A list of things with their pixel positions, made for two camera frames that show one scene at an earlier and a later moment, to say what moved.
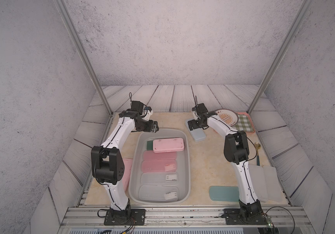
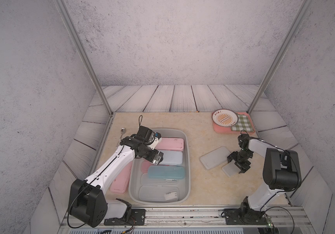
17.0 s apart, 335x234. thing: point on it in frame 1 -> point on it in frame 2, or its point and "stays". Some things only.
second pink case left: x=127 y=163 stays
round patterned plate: x=228 y=116 stays
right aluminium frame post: x=305 y=8 stays
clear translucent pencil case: x=159 y=178 stays
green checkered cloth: x=244 y=123 stays
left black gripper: x=149 y=128 -> x=158 y=159
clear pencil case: x=148 y=193 stays
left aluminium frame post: x=81 y=48 stays
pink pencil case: x=168 y=144 stays
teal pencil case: x=224 y=193 -> x=166 y=172
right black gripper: x=194 y=125 -> x=243 y=167
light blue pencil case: x=198 y=134 -> x=171 y=157
